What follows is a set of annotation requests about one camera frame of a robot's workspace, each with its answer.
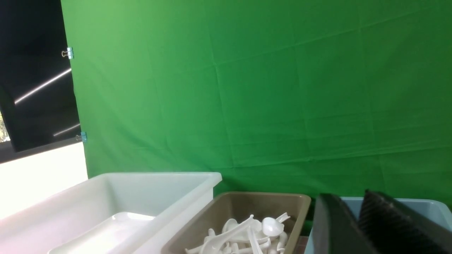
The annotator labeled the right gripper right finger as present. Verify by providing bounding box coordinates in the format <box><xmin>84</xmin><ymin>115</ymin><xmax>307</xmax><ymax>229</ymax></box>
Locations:
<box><xmin>358</xmin><ymin>190</ymin><xmax>452</xmax><ymax>254</ymax></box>

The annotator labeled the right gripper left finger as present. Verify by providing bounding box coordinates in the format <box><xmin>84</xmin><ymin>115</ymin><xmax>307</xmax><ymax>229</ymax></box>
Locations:
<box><xmin>312</xmin><ymin>193</ymin><xmax>378</xmax><ymax>254</ymax></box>

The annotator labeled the white square rice plate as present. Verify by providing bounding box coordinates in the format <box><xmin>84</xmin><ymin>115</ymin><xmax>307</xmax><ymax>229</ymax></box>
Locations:
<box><xmin>49</xmin><ymin>212</ymin><xmax>155</xmax><ymax>254</ymax></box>

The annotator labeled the blue plastic bin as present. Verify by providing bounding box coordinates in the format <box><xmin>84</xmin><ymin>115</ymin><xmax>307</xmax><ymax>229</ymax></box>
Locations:
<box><xmin>305</xmin><ymin>197</ymin><xmax>451</xmax><ymax>254</ymax></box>

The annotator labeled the white spoon in olive bin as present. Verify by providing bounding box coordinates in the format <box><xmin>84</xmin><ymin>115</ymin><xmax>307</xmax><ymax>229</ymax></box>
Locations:
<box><xmin>261</xmin><ymin>213</ymin><xmax>291</xmax><ymax>237</ymax></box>

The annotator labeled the olive green plastic bin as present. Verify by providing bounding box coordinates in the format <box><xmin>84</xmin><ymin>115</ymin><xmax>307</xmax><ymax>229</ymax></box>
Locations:
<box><xmin>161</xmin><ymin>192</ymin><xmax>311</xmax><ymax>254</ymax></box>

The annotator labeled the long white spoon in bin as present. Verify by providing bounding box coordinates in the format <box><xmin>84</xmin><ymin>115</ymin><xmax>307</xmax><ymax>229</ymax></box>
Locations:
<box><xmin>199</xmin><ymin>215</ymin><xmax>254</xmax><ymax>254</ymax></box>

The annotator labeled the green backdrop cloth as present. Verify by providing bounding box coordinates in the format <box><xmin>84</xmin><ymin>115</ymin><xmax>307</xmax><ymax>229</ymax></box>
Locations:
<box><xmin>60</xmin><ymin>0</ymin><xmax>452</xmax><ymax>226</ymax></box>

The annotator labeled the large white plastic tub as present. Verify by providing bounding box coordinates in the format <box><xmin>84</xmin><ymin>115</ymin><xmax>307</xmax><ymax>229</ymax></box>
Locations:
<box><xmin>1</xmin><ymin>172</ymin><xmax>222</xmax><ymax>254</ymax></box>

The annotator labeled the lower blue binder clip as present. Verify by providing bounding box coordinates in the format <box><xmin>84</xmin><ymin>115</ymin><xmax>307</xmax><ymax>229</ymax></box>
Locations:
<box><xmin>76</xmin><ymin>132</ymin><xmax>88</xmax><ymax>143</ymax></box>

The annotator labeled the blue binder clip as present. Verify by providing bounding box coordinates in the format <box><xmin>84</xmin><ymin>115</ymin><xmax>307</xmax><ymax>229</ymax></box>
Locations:
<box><xmin>76</xmin><ymin>132</ymin><xmax>88</xmax><ymax>143</ymax></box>
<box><xmin>61</xmin><ymin>47</ymin><xmax>74</xmax><ymax>60</ymax></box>

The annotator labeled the dark window panel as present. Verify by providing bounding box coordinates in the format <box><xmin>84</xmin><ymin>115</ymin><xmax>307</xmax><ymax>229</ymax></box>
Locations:
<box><xmin>0</xmin><ymin>0</ymin><xmax>81</xmax><ymax>152</ymax></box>

